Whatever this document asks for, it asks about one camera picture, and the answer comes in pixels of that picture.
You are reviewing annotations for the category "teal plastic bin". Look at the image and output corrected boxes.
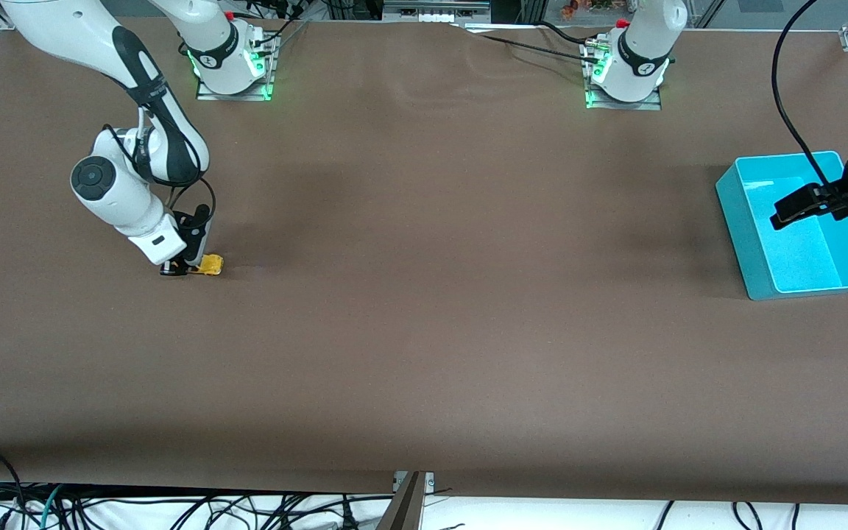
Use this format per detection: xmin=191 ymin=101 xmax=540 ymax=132
xmin=715 ymin=151 xmax=848 ymax=301

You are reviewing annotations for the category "brown table cover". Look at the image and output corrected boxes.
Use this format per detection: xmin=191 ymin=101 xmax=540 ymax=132
xmin=0 ymin=13 xmax=848 ymax=505

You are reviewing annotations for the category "orange background object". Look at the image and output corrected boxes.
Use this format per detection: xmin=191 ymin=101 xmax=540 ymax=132
xmin=560 ymin=0 xmax=616 ymax=19

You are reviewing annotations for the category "white power strip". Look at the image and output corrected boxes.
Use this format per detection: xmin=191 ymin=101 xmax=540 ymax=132
xmin=384 ymin=0 xmax=491 ymax=23

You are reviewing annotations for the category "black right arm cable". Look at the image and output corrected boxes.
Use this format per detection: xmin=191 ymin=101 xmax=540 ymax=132
xmin=104 ymin=107 xmax=216 ymax=222

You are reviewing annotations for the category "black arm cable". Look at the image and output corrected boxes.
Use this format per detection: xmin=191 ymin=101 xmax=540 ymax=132
xmin=104 ymin=107 xmax=216 ymax=222
xmin=771 ymin=0 xmax=841 ymax=191

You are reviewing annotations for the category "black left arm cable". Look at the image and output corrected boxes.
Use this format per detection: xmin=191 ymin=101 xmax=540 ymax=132
xmin=771 ymin=0 xmax=841 ymax=191

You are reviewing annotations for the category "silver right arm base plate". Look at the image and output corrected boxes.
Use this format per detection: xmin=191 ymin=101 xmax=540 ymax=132
xmin=196 ymin=33 xmax=275 ymax=102

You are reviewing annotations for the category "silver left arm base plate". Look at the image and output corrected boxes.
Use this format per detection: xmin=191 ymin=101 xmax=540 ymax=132
xmin=584 ymin=37 xmax=663 ymax=111

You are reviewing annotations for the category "teal floor cable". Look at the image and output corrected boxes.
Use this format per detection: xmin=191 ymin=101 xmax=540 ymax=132
xmin=40 ymin=484 xmax=64 ymax=530

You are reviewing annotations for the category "short black table cable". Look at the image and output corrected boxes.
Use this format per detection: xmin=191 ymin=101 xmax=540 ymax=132
xmin=538 ymin=21 xmax=601 ymax=46

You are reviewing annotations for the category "long black table cable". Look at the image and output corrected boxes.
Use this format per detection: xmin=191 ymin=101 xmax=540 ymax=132
xmin=450 ymin=22 xmax=601 ymax=63

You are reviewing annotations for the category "aluminium frame post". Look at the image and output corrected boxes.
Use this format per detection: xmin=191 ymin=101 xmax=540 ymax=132
xmin=376 ymin=471 xmax=428 ymax=530

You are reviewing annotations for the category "silver post bracket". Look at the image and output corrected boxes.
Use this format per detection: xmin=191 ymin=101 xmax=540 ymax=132
xmin=393 ymin=471 xmax=436 ymax=492

